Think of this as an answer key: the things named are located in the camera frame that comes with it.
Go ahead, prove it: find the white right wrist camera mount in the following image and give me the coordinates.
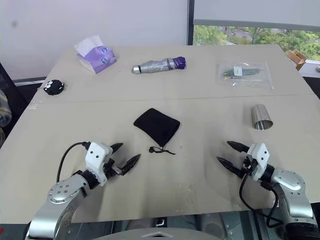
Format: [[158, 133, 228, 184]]
[[245, 142, 271, 181]]

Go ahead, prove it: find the silver purple folded umbrella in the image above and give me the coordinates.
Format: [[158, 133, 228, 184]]
[[131, 56, 187, 75]]

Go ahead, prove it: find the black window frame post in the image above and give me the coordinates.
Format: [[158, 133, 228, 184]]
[[187, 0, 196, 46]]

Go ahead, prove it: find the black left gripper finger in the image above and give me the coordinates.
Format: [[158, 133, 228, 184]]
[[120, 153, 142, 176], [110, 142, 124, 154]]

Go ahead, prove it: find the purple tissue pack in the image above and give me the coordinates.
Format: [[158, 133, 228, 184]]
[[73, 35, 118, 75]]

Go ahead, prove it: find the grey robot torso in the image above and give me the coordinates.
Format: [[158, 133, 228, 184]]
[[93, 226, 223, 240]]

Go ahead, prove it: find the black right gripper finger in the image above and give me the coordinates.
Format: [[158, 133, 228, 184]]
[[226, 140, 251, 153], [216, 156, 244, 179]]

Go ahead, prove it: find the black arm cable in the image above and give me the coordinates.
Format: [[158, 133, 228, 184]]
[[56, 141, 90, 183], [238, 161, 283, 228]]

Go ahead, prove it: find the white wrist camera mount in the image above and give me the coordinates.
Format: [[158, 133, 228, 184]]
[[245, 142, 271, 181], [85, 141, 114, 187]]

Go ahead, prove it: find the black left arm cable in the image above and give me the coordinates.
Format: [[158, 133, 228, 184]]
[[56, 141, 90, 183]]

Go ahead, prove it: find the grey roller window blind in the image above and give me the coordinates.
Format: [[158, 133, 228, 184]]
[[193, 0, 320, 32]]

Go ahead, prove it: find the stainless steel cup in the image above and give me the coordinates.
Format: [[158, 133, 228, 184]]
[[250, 103, 274, 131]]

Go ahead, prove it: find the black drawstring pouch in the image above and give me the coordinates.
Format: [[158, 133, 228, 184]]
[[133, 107, 181, 156]]

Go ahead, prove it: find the open cardboard box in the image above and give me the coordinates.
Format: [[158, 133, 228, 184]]
[[286, 49, 308, 72]]

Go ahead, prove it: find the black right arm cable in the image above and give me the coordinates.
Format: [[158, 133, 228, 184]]
[[238, 161, 283, 228]]

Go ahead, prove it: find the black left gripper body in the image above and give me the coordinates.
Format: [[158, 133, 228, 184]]
[[104, 152, 125, 180]]

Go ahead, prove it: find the plaid cloth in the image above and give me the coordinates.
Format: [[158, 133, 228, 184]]
[[0, 88, 13, 129]]

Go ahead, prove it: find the black fuzzy plush toy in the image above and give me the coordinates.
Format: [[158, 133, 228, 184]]
[[42, 79, 66, 96]]

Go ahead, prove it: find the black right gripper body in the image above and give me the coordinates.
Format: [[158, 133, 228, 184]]
[[238, 153, 258, 179]]

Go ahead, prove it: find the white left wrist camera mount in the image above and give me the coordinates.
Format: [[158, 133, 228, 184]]
[[85, 141, 114, 187]]

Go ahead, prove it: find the clear plastic zip bag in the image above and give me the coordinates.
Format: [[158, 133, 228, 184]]
[[216, 61, 275, 92]]

